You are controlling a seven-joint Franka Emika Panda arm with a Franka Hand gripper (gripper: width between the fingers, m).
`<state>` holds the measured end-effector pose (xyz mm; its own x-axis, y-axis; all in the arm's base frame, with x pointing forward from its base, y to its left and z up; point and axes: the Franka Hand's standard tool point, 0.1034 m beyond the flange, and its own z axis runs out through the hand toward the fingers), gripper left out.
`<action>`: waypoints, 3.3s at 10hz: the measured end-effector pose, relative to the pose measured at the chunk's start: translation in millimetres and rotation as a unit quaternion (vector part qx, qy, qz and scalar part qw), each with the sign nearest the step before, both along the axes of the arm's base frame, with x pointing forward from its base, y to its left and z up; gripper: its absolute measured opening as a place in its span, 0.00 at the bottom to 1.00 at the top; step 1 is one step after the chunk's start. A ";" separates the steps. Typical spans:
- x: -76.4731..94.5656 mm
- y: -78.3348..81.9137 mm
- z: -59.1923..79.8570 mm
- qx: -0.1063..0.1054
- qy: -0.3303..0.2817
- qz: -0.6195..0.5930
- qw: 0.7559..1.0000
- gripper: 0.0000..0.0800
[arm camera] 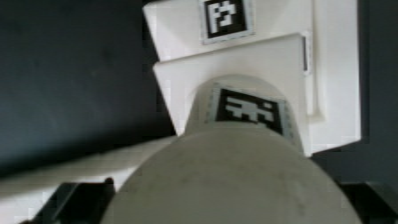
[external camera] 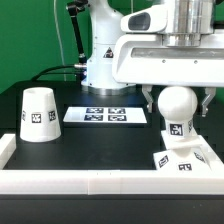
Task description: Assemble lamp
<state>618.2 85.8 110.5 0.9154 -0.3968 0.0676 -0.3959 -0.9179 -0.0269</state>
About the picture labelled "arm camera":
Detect white U-shaped fence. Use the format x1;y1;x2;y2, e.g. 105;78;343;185
0;0;360;224

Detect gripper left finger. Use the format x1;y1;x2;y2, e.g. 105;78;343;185
23;178;115;224

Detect white lamp bulb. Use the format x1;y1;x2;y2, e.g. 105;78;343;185
101;75;362;224

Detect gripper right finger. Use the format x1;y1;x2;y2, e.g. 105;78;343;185
339;182;398;224

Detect white lamp base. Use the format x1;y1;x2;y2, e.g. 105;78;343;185
144;0;312;153

